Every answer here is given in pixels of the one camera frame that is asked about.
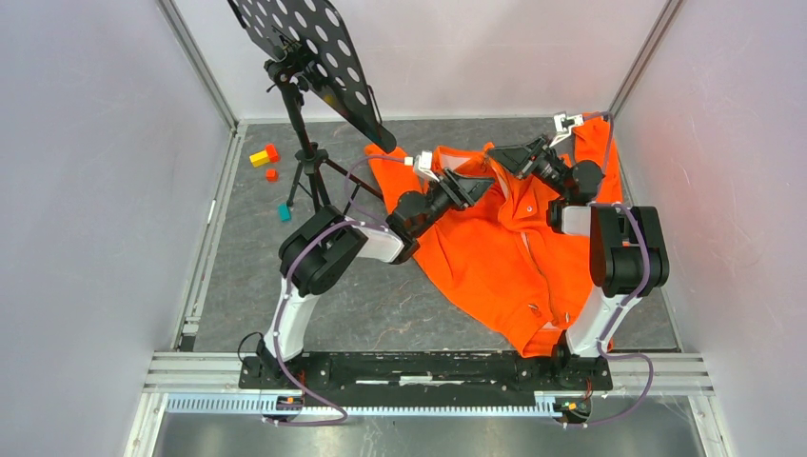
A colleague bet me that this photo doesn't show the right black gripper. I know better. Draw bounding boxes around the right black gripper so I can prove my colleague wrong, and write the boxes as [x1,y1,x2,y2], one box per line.
[485,132,567,198]

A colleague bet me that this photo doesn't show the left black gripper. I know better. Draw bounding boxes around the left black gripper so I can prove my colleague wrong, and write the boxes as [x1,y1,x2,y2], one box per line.
[411,166,494,236]

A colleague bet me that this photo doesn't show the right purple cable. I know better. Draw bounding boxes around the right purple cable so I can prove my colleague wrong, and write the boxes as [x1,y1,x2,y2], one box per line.
[561,110,657,430]

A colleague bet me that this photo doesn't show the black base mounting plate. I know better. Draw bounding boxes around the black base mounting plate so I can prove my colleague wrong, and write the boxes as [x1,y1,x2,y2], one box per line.
[239,350,614,408]

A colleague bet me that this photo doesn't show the grey slotted cable duct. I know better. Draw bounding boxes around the grey slotted cable duct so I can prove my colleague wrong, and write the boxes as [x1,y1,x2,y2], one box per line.
[166,393,561,418]

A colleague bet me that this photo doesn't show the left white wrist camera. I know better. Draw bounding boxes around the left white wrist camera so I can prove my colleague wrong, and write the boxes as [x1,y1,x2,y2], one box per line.
[403,150,441,183]

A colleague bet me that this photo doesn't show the red block on yellow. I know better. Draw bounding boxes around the red block on yellow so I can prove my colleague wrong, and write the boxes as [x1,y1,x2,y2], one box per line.
[265,144,280,163]

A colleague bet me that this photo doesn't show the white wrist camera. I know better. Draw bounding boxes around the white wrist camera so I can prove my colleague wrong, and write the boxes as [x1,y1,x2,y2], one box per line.
[403,150,441,183]
[549,111,584,149]

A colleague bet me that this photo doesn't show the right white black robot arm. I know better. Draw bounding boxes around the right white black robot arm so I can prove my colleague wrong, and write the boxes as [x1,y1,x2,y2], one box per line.
[486,136,668,388]

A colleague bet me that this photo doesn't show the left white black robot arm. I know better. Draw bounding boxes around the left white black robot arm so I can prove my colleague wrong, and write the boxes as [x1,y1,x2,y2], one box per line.
[256,169,496,388]

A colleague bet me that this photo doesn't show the teal block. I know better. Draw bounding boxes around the teal block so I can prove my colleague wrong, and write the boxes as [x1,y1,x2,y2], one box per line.
[277,203,291,223]

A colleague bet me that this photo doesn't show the orange jacket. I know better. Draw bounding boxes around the orange jacket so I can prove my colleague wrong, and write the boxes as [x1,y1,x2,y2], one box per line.
[364,114,625,358]

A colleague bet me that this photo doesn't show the black perforated music stand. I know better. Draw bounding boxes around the black perforated music stand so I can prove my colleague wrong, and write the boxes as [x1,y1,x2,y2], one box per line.
[228,0,397,209]

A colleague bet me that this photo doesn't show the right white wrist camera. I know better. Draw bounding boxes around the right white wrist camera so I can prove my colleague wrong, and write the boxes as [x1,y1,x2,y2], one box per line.
[549,111,584,149]

